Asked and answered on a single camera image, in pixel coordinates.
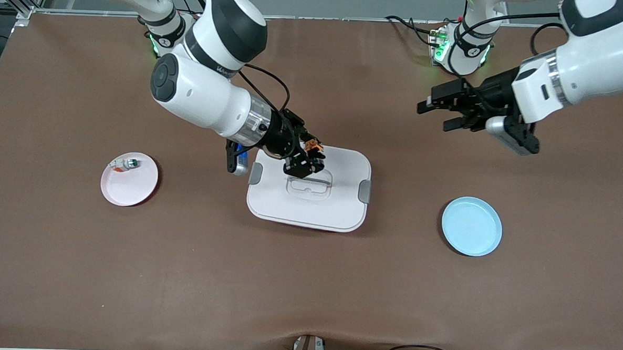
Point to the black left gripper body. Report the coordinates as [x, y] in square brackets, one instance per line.
[492, 95]

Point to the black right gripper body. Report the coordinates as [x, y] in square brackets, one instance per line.
[281, 135]

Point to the orange push button switch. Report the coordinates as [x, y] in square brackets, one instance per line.
[313, 143]

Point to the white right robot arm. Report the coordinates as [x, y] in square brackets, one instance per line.
[204, 94]

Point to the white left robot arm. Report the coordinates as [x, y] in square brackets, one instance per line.
[595, 66]

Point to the white lidded plastic box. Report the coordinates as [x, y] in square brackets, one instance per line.
[310, 209]

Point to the light blue round plate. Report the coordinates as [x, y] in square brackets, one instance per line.
[472, 227]

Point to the brown table mat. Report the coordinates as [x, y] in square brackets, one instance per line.
[306, 285]

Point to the pink round plate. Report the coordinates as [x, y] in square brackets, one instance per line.
[126, 197]

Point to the green push button switch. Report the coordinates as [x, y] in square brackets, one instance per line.
[130, 163]

